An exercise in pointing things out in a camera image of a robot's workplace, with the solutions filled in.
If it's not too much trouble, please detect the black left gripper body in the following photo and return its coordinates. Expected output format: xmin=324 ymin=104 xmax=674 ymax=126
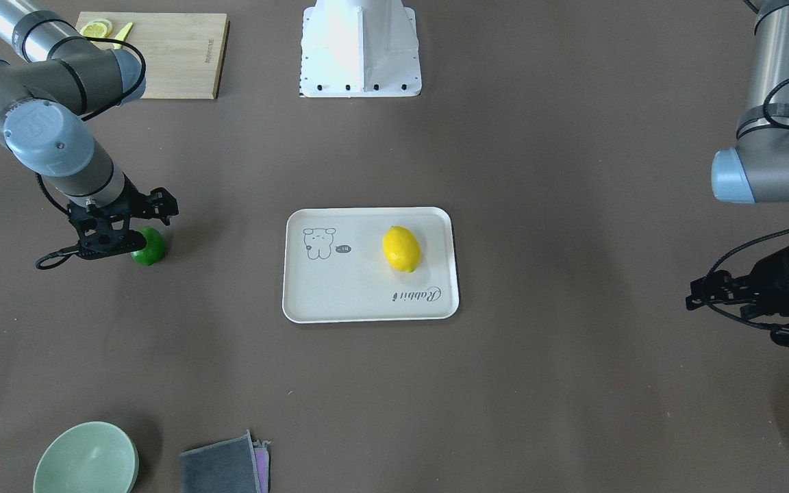
xmin=685 ymin=247 xmax=789 ymax=349

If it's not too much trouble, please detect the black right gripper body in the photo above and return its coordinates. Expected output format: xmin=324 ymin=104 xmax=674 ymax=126
xmin=68 ymin=186 xmax=179 ymax=261

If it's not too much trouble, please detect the green lime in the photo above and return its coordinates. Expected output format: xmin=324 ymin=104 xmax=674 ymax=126
xmin=129 ymin=227 xmax=165 ymax=266

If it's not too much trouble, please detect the yellow lemon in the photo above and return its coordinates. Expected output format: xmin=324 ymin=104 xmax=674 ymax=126
xmin=381 ymin=227 xmax=422 ymax=273

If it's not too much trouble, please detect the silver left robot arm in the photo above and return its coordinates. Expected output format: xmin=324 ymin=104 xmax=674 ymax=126
xmin=685 ymin=1 xmax=789 ymax=347

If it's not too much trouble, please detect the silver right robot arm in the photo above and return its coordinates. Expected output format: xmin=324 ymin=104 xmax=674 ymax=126
xmin=0 ymin=1 xmax=179 ymax=270

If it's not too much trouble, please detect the beige rabbit tray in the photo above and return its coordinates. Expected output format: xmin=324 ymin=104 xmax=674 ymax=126
xmin=282 ymin=207 xmax=460 ymax=324

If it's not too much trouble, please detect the bamboo cutting board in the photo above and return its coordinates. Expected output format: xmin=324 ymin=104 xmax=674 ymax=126
xmin=76 ymin=10 xmax=229 ymax=100

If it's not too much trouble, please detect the yellow plastic knife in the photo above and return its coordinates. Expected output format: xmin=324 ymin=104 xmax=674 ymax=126
xmin=112 ymin=22 xmax=134 ymax=49

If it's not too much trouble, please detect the lemon slice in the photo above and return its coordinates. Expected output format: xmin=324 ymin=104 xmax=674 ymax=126
xmin=79 ymin=18 xmax=113 ymax=38

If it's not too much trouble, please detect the green ceramic bowl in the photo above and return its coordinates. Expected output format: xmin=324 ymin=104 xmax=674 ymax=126
xmin=32 ymin=421 xmax=140 ymax=492

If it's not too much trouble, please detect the grey folded cloth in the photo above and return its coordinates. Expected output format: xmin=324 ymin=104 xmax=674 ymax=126
xmin=179 ymin=433 xmax=260 ymax=492

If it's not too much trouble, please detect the purple cloth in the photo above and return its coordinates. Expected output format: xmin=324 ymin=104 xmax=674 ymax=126
xmin=253 ymin=441 xmax=271 ymax=493

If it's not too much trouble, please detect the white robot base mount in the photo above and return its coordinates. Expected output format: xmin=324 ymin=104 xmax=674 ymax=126
xmin=299 ymin=1 xmax=423 ymax=98

